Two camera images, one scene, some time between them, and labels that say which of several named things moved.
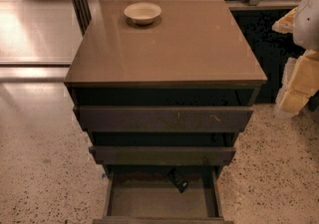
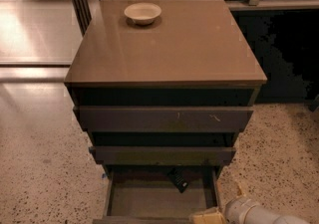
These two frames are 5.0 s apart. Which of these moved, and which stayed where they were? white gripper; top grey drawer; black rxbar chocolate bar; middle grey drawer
Moved: white gripper
Stayed: top grey drawer; black rxbar chocolate bar; middle grey drawer
